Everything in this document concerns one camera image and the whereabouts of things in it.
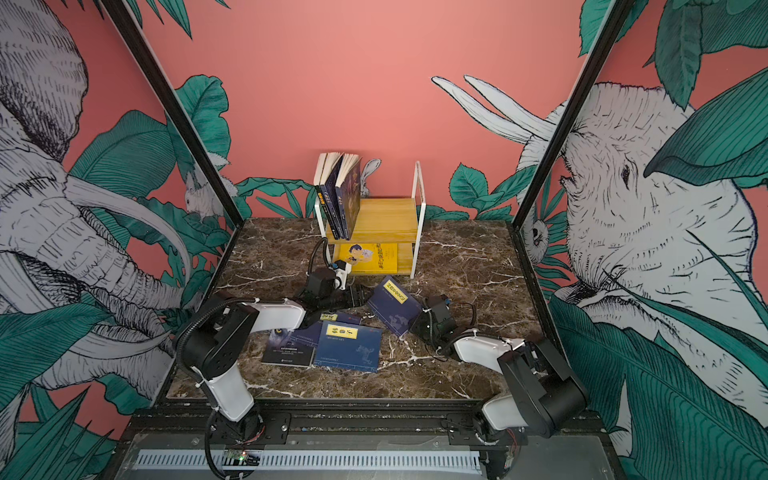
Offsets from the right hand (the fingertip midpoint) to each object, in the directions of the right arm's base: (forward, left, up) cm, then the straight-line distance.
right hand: (406, 320), depth 90 cm
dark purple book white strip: (-10, +38, -2) cm, 40 cm away
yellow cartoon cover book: (+23, +12, +1) cm, 26 cm away
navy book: (+6, +3, -2) cm, 7 cm away
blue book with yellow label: (-8, +17, -2) cm, 19 cm away
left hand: (+8, +11, +5) cm, 15 cm away
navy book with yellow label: (-4, +30, -1) cm, 30 cm away
